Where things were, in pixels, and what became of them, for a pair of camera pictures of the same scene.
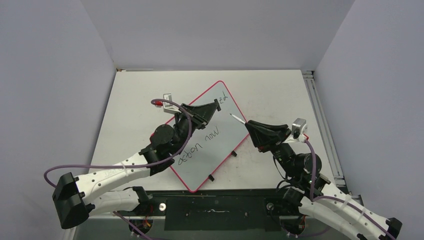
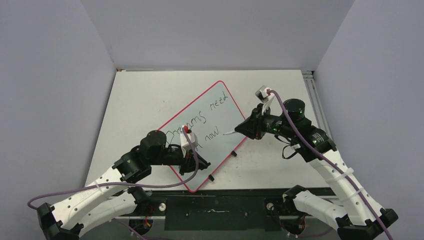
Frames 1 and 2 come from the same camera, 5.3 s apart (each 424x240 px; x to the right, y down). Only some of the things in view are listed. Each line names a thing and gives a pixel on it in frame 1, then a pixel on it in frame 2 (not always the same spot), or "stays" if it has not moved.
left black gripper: [200, 114] -> [188, 164]
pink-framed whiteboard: [208, 150] stays
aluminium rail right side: [325, 128] stays
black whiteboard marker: [238, 118] -> [231, 132]
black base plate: [219, 210] stays
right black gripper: [264, 135] -> [252, 126]
